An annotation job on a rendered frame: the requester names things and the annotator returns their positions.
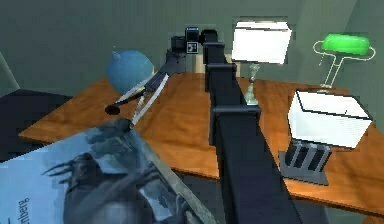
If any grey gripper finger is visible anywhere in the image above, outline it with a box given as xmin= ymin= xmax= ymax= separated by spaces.
xmin=104 ymin=77 xmax=158 ymax=116
xmin=129 ymin=73 xmax=170 ymax=129

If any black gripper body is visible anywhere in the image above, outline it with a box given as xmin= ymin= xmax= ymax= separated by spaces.
xmin=143 ymin=35 xmax=188 ymax=94

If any blue book with creature cover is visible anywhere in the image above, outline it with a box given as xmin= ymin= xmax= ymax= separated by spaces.
xmin=0 ymin=117 xmax=218 ymax=224

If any blue round globe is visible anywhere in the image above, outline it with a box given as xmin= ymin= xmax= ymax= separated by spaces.
xmin=106 ymin=49 xmax=156 ymax=96

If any orange wooden table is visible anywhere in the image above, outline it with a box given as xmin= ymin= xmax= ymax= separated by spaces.
xmin=18 ymin=71 xmax=384 ymax=218

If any white shade candlestick lamp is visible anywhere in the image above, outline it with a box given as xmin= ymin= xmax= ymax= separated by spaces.
xmin=231 ymin=20 xmax=293 ymax=106

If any dark navy furniture block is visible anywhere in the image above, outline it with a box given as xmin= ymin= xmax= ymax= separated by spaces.
xmin=0 ymin=88 xmax=74 ymax=163

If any white shade grey base lamp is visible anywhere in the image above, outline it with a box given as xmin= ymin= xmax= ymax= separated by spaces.
xmin=278 ymin=88 xmax=374 ymax=187

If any green shade desk lamp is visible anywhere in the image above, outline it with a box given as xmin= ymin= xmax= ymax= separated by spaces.
xmin=312 ymin=33 xmax=377 ymax=90

